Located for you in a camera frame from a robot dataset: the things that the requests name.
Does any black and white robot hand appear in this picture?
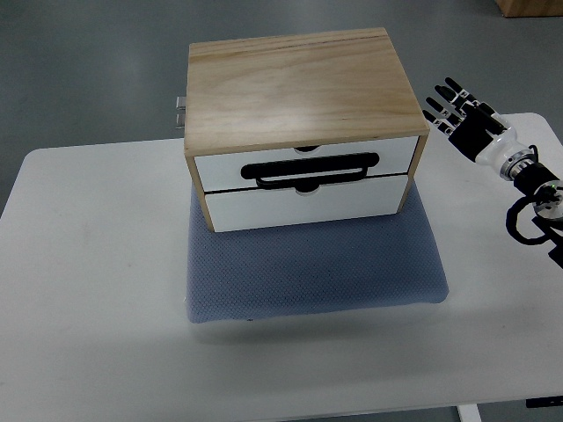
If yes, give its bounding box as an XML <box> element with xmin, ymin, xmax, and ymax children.
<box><xmin>423</xmin><ymin>77</ymin><xmax>537</xmax><ymax>181</ymax></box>

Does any black drawer handle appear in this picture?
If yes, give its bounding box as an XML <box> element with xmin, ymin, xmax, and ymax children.
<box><xmin>240</xmin><ymin>152</ymin><xmax>380</xmax><ymax>193</ymax></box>

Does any white drawer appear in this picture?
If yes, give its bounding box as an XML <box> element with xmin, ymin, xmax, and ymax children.
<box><xmin>206</xmin><ymin>175</ymin><xmax>408</xmax><ymax>232</ymax></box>
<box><xmin>195</xmin><ymin>135</ymin><xmax>419</xmax><ymax>193</ymax></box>

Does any wooden drawer cabinet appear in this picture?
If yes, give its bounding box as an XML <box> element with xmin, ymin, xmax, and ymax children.
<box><xmin>185</xmin><ymin>28</ymin><xmax>429</xmax><ymax>231</ymax></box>

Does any wooden box in corner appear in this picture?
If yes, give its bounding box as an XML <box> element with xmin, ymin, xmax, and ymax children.
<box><xmin>495</xmin><ymin>0</ymin><xmax>563</xmax><ymax>18</ymax></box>

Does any blue-grey mesh mat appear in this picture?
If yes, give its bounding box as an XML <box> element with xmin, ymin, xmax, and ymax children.
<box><xmin>186</xmin><ymin>187</ymin><xmax>449</xmax><ymax>324</ymax></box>

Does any white table leg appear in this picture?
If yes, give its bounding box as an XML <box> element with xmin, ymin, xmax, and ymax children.
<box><xmin>457</xmin><ymin>404</ymin><xmax>482</xmax><ymax>422</ymax></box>

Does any black table control panel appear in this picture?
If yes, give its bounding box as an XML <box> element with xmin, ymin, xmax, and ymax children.
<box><xmin>525</xmin><ymin>396</ymin><xmax>563</xmax><ymax>409</ymax></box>

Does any metal bracket behind cabinet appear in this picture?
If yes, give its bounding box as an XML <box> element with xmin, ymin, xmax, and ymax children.
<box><xmin>176</xmin><ymin>96</ymin><xmax>186</xmax><ymax>129</ymax></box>

